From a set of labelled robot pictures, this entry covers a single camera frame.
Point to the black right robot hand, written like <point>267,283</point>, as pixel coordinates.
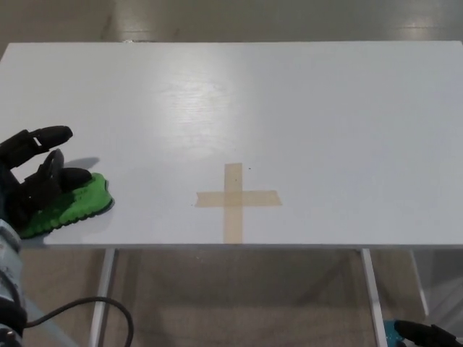
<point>434,336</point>

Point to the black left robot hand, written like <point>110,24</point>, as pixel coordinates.
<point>36,184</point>

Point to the green whiteboard eraser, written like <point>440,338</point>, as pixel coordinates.
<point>90,197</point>

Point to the teal textured object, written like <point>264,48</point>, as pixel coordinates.
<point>391,336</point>

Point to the white metal table leg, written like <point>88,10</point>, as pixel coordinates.
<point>103,289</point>
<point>419,285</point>
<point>372,296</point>

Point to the light blue metal beam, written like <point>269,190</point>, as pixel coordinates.
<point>47,330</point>

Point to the short beige tape strip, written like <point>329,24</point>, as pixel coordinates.
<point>260,199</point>

